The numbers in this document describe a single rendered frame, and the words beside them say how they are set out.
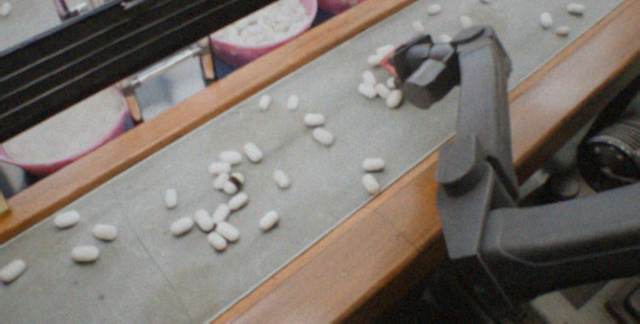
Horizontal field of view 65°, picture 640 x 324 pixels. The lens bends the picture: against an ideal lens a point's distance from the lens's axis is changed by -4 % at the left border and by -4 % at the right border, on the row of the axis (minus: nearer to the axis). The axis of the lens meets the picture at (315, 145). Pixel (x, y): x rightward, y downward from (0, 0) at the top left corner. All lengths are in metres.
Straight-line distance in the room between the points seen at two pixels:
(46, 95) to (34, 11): 0.73
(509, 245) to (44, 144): 0.81
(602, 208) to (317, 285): 0.44
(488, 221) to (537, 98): 0.61
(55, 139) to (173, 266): 0.35
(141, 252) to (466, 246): 0.53
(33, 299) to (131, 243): 0.15
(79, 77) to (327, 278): 0.41
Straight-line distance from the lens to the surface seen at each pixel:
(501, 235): 0.42
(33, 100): 0.59
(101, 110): 1.03
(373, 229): 0.79
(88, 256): 0.83
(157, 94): 1.11
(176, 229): 0.81
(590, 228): 0.41
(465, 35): 0.84
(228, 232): 0.79
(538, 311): 1.14
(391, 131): 0.93
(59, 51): 0.59
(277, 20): 1.14
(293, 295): 0.74
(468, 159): 0.49
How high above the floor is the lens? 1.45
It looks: 52 degrees down
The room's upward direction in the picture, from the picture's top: 2 degrees clockwise
